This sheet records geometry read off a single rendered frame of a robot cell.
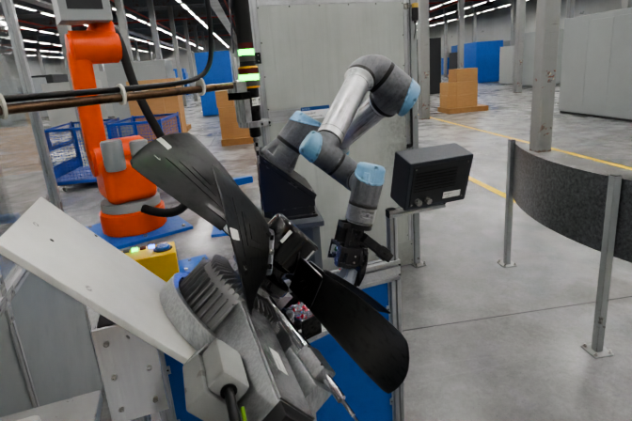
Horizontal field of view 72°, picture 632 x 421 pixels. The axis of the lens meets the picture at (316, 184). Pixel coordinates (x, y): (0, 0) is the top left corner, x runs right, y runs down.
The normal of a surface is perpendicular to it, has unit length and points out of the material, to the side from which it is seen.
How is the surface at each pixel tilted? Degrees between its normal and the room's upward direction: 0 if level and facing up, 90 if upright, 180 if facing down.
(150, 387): 90
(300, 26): 91
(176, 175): 53
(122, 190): 90
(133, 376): 90
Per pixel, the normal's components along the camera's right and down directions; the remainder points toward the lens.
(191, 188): 0.60, -0.49
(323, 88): 0.33, 0.21
